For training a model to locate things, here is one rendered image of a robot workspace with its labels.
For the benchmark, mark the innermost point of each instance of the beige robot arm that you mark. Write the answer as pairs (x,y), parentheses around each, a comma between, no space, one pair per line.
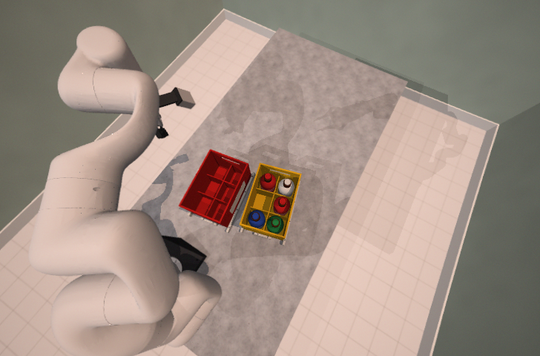
(78,231)

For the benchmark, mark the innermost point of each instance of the olive-brown crate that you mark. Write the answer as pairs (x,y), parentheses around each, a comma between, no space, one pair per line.
(262,200)

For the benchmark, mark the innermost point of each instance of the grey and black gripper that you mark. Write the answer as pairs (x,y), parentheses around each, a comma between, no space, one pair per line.
(160,130)

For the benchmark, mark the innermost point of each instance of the white bottle with grey label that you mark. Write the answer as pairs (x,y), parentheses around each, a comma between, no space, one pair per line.
(286,187)

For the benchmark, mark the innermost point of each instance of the red bottle with pale label band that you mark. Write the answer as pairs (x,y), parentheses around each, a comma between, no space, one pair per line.
(281,206)

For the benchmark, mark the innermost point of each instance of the blue bottle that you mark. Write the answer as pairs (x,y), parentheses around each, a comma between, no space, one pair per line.
(257,219)

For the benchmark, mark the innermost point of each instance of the green bottle with pale green label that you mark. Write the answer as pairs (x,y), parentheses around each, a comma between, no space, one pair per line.
(275,224)

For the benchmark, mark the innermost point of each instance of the dark red crate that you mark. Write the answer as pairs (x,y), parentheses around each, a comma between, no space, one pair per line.
(217,188)

